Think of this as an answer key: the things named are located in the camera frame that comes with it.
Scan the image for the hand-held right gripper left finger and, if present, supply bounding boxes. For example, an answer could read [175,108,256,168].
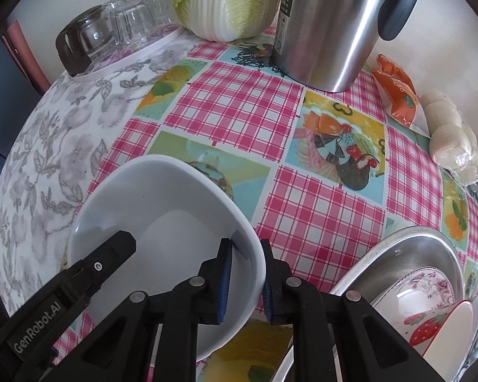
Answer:
[40,238,234,382]

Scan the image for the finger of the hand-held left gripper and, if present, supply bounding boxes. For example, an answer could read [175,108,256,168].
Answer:
[66,231,137,287]

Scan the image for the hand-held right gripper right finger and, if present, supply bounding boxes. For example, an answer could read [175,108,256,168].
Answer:
[260,239,439,382]

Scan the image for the large white bowl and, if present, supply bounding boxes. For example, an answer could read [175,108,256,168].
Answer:
[66,154,267,361]

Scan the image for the stainless steel round plate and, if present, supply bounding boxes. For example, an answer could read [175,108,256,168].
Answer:
[269,226,468,382]

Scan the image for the pink floral rimmed plate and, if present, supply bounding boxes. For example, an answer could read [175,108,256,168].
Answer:
[370,267,457,327]

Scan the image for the strawberry print bowl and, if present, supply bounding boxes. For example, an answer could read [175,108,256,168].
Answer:
[406,300,474,361]

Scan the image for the pink plaid tablecloth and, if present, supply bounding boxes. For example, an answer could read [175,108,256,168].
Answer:
[52,24,478,382]

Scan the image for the grey floral tablecloth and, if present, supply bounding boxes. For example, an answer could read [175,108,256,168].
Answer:
[0,32,192,319]

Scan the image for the dark furniture with pink edge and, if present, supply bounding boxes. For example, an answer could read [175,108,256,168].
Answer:
[0,20,50,160]

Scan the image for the white round tray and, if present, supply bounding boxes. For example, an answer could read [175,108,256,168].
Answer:
[74,24,186,84]

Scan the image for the orange snack packet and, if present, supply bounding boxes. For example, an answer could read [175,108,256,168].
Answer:
[372,53,431,138]

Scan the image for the bag of steamed buns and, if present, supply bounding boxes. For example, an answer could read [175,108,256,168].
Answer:
[420,88,478,186]

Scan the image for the stainless steel thermos jug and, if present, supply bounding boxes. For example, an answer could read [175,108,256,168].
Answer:
[272,0,426,93]

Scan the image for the napa cabbage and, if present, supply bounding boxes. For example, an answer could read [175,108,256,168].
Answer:
[172,0,287,42]

